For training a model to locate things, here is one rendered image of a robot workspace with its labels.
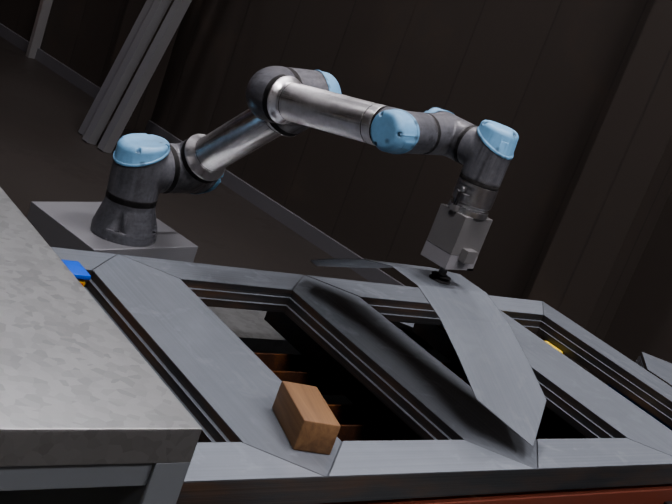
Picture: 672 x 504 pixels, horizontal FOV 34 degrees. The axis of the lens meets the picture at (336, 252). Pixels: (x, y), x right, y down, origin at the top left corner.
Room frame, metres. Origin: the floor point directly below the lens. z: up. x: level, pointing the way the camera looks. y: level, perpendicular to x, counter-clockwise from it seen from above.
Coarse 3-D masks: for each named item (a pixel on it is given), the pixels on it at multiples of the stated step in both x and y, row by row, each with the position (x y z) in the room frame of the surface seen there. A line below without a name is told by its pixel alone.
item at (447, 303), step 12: (420, 288) 1.85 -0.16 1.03; (432, 288) 1.88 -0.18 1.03; (444, 288) 1.90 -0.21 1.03; (432, 300) 1.84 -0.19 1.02; (444, 300) 1.86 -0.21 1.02; (456, 300) 1.88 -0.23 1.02; (468, 300) 1.91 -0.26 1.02; (480, 300) 1.93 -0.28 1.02; (444, 312) 1.82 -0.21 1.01; (456, 312) 1.85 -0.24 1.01; (468, 312) 1.87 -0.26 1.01; (480, 312) 1.89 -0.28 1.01; (492, 312) 1.92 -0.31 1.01
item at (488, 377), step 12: (468, 360) 1.75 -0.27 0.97; (480, 360) 1.77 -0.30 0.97; (492, 360) 1.79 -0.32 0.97; (504, 360) 1.82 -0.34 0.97; (516, 360) 1.84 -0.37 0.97; (468, 372) 1.73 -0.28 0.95; (480, 372) 1.75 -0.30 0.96; (492, 372) 1.77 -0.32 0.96; (504, 372) 1.79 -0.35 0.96; (516, 372) 1.81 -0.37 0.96; (528, 372) 1.83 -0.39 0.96; (480, 384) 1.72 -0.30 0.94; (492, 384) 1.74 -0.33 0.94; (504, 384) 1.76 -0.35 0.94; (516, 384) 1.79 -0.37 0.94; (528, 384) 1.81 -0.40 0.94; (480, 396) 1.70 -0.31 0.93; (492, 396) 1.72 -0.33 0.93; (504, 396) 1.74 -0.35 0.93; (516, 396) 1.76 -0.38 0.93; (528, 396) 1.78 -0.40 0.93; (540, 396) 1.80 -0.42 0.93
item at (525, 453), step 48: (96, 288) 1.78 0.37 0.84; (192, 288) 1.95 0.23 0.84; (240, 288) 2.02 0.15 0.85; (336, 288) 2.22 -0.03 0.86; (144, 336) 1.64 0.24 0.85; (336, 336) 1.97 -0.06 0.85; (384, 336) 2.03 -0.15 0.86; (384, 384) 1.83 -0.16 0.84; (432, 384) 1.87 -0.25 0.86; (624, 384) 2.38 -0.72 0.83; (432, 432) 1.72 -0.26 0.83; (480, 432) 1.73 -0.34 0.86; (240, 480) 1.28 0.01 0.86; (288, 480) 1.33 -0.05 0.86; (336, 480) 1.39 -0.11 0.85; (384, 480) 1.45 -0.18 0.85; (432, 480) 1.51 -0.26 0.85; (480, 480) 1.58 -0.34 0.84; (528, 480) 1.66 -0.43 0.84; (576, 480) 1.74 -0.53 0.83; (624, 480) 1.83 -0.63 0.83
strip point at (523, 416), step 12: (492, 408) 1.70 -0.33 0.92; (504, 408) 1.72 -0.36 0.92; (516, 408) 1.74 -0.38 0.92; (528, 408) 1.76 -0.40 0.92; (540, 408) 1.78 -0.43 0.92; (504, 420) 1.69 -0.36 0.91; (516, 420) 1.71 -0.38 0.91; (528, 420) 1.73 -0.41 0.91; (540, 420) 1.75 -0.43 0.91; (516, 432) 1.69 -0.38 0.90; (528, 432) 1.71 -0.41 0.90
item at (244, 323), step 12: (216, 312) 2.31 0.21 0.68; (228, 312) 2.33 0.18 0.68; (240, 312) 2.36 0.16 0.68; (252, 312) 2.39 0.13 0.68; (264, 312) 2.42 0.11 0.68; (228, 324) 2.26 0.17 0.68; (240, 324) 2.29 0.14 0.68; (252, 324) 2.31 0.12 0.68; (264, 324) 2.34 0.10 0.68; (240, 336) 2.22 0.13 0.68; (252, 336) 2.24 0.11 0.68; (264, 336) 2.27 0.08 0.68; (276, 336) 2.30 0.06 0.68; (252, 348) 2.24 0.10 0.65; (264, 348) 2.26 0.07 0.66; (276, 348) 2.28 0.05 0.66; (288, 348) 2.30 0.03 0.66; (432, 348) 2.60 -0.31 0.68; (444, 360) 2.63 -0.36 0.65
